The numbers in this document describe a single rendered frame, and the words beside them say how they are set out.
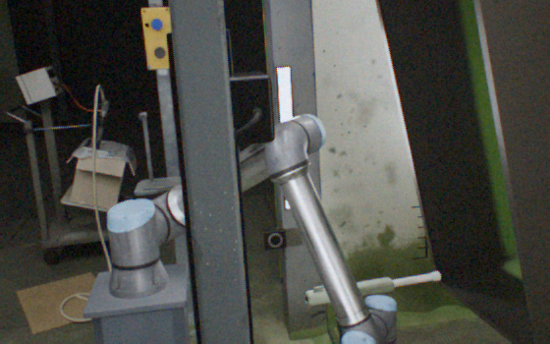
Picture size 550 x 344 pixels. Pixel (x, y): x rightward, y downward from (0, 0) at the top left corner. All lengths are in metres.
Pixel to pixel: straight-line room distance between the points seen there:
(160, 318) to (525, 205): 1.10
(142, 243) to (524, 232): 1.10
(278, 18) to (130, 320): 1.34
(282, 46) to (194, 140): 1.97
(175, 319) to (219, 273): 1.32
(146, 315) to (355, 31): 1.44
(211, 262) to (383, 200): 2.17
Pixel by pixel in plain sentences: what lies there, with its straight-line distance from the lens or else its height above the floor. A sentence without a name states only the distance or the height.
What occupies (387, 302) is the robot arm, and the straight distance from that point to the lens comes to 1.76.
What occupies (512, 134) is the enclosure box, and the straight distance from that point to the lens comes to 1.60.
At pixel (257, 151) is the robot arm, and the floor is 1.08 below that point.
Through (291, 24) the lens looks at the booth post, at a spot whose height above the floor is 1.45.
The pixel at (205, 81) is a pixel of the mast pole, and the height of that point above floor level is 1.39.
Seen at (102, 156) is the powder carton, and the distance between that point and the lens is 3.94.
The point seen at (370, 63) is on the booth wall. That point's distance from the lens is 2.61.
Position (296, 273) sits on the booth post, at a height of 0.33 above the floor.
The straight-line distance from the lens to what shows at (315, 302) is 2.04.
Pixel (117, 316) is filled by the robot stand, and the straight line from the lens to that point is 1.91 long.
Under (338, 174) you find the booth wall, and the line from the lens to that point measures 2.64.
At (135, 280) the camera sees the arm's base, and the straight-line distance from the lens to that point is 1.92.
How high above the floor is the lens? 1.43
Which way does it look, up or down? 12 degrees down
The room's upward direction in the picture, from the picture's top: 4 degrees counter-clockwise
